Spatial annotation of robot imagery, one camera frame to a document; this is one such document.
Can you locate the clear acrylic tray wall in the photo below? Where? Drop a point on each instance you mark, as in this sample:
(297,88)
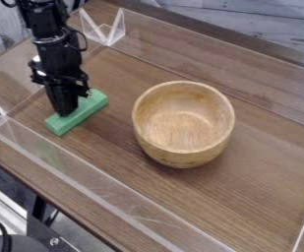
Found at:
(237,205)

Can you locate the black table leg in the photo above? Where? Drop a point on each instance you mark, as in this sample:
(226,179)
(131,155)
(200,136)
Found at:
(39,208)

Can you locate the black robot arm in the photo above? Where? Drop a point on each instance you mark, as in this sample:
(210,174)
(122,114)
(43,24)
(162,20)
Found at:
(46,18)

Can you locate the brown wooden bowl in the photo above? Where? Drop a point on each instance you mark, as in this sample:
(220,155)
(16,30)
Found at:
(182,123)

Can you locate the green rectangular block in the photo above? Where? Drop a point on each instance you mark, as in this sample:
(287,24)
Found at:
(89,105)

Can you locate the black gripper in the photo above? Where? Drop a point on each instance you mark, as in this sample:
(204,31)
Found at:
(57,71)

